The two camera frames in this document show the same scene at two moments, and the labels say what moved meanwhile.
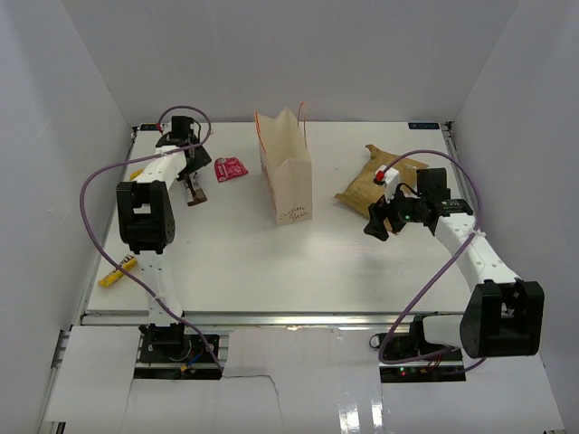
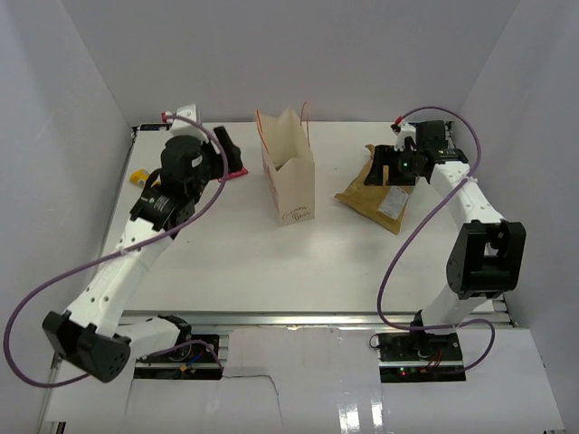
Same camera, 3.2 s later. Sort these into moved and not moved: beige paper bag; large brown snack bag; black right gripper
Moved: black right gripper
Not moved: beige paper bag; large brown snack bag
